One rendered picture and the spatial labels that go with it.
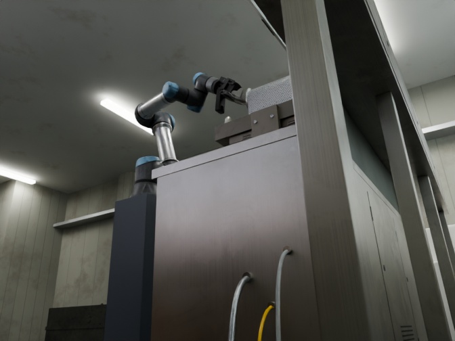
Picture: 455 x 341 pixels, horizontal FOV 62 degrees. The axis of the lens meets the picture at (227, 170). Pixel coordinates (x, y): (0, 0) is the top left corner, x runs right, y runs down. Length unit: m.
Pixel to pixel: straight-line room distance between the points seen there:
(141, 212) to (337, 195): 1.30
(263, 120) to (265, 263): 0.48
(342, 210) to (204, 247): 0.78
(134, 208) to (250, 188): 0.72
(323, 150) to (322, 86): 0.10
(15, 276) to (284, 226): 7.41
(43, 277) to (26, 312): 0.70
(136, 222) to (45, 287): 6.91
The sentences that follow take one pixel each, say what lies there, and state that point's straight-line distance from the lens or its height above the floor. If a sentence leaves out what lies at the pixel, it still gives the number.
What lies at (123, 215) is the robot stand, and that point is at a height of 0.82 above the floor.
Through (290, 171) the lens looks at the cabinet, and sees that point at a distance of 1.14.
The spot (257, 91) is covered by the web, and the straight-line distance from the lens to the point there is 1.67.
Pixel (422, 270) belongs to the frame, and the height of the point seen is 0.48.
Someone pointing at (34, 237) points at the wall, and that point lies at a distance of 8.52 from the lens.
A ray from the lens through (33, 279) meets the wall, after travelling 8.44.
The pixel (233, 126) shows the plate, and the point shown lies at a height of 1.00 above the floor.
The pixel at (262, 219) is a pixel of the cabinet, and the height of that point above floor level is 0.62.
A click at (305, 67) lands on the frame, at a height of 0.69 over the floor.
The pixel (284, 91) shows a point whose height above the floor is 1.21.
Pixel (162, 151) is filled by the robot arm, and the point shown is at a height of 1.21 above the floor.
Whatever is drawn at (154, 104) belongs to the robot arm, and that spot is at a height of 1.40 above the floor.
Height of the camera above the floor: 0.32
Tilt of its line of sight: 23 degrees up
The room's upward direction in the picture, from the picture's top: 2 degrees counter-clockwise
